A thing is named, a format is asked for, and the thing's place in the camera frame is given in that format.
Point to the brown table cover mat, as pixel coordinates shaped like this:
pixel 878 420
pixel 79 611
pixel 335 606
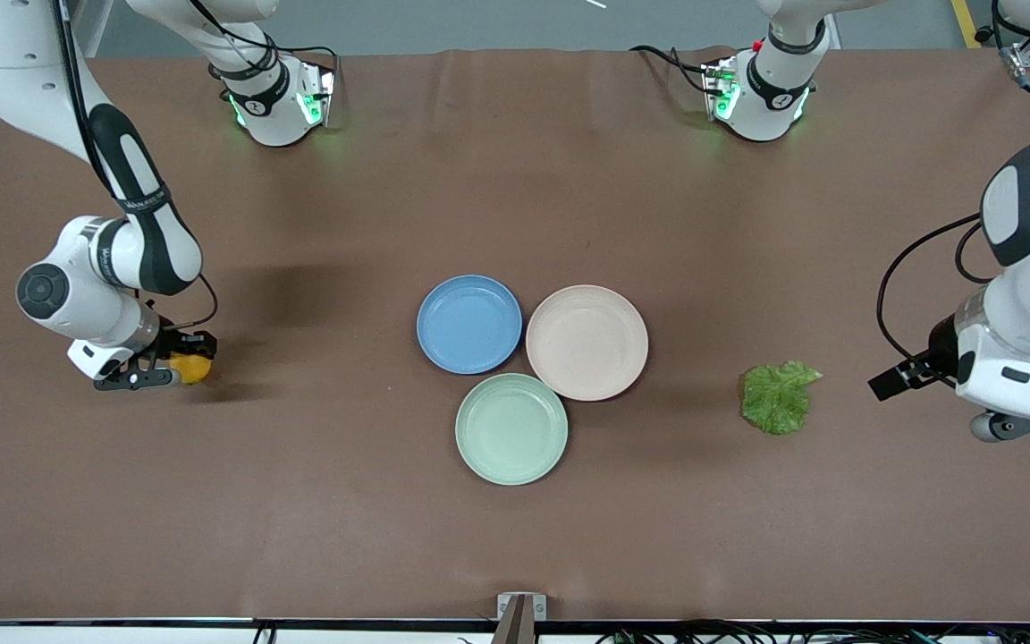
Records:
pixel 515 179

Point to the mint green round plate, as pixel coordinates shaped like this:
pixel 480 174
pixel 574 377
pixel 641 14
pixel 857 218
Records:
pixel 511 429

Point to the green lettuce leaf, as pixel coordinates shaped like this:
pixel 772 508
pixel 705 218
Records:
pixel 777 400

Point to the blue round plate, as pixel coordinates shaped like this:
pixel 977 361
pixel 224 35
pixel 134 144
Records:
pixel 469 324

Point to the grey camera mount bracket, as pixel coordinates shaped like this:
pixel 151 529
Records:
pixel 520 617

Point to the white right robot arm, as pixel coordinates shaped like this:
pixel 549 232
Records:
pixel 148 241

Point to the pale pink round plate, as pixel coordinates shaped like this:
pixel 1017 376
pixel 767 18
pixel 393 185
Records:
pixel 586 343

